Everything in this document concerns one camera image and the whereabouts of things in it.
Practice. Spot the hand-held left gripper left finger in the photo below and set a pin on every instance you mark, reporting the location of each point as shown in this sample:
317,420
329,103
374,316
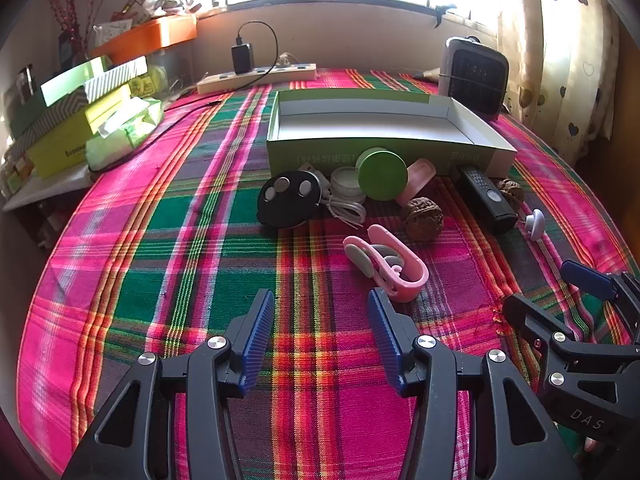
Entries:
257,335

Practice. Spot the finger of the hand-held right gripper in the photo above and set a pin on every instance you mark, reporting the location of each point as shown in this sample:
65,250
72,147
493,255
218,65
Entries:
587,280
530,315

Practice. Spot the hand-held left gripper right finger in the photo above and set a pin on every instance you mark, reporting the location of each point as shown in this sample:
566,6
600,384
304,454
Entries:
387,340

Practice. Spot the pink and grey clip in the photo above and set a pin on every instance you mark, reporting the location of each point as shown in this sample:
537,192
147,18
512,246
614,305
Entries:
400,285

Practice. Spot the white mushroom-shaped knob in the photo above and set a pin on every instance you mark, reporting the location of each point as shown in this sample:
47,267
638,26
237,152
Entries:
535,222

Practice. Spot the brown walnut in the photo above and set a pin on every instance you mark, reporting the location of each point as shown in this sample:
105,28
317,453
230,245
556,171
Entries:
510,192
424,220

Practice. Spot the black doorbell button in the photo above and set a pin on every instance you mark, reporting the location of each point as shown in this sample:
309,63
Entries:
487,197

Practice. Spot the black key fob remote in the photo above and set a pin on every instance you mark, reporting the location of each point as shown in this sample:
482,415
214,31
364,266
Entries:
285,205

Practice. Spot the small white jar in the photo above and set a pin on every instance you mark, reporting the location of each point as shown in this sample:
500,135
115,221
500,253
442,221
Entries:
345,182

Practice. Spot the green round lid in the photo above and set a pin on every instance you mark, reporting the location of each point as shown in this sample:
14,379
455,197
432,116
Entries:
382,175

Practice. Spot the green cardboard box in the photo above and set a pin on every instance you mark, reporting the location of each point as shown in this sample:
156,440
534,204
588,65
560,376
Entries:
375,120

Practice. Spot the person's right hand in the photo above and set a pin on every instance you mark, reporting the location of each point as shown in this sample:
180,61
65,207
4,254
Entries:
591,445

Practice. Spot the pink green plaid tablecloth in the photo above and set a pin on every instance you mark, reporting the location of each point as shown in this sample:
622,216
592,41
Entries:
300,260

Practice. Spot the cream heart-print curtain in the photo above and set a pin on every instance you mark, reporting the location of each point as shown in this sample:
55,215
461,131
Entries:
565,60

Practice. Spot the grey space heater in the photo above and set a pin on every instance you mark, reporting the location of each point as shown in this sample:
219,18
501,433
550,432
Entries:
475,80

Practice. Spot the green tissue pack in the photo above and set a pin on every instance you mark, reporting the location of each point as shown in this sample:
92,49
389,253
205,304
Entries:
130,127

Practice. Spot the white power strip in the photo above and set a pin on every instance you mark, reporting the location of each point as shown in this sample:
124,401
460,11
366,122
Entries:
240,80

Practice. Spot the white shelf board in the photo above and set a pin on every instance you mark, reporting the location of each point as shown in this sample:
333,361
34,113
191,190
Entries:
45,187

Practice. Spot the yellow-green cardboard box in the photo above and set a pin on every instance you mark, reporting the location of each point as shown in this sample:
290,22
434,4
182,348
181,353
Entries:
60,152

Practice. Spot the white plug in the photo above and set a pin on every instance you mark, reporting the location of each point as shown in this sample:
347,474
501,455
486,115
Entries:
286,60

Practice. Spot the yellow-green small packets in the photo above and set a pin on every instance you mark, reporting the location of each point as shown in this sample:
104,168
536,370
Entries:
150,80

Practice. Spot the black charger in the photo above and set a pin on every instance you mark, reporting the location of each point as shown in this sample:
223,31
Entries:
242,57

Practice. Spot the clear plastic container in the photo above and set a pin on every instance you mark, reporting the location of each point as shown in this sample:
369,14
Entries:
172,67

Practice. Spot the row of small green packets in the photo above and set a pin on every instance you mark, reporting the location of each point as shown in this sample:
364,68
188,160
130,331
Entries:
15,175

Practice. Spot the white grey striped box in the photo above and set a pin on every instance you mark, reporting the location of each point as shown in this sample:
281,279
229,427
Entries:
115,77

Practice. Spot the grey zigzag patterned box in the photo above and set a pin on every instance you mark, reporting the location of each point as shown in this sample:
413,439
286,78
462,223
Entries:
65,110

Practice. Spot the black window latch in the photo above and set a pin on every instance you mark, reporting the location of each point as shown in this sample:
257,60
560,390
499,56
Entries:
442,12

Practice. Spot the light green flat box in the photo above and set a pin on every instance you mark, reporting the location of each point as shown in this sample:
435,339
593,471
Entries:
70,82

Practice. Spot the orange plastic tray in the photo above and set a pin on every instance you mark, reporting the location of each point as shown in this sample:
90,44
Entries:
150,35

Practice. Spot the dark green box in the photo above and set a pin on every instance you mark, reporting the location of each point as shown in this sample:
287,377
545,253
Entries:
22,115

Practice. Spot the white printed paper bag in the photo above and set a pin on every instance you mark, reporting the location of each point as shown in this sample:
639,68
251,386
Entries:
112,32

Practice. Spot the crumpled white plastic bag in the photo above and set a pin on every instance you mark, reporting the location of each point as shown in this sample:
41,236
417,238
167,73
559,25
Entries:
172,4

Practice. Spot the red artificial flower branches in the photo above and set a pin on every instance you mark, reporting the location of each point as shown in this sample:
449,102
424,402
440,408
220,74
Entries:
65,15

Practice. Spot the small dark frame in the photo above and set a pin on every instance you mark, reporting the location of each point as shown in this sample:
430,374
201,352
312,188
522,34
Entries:
25,82

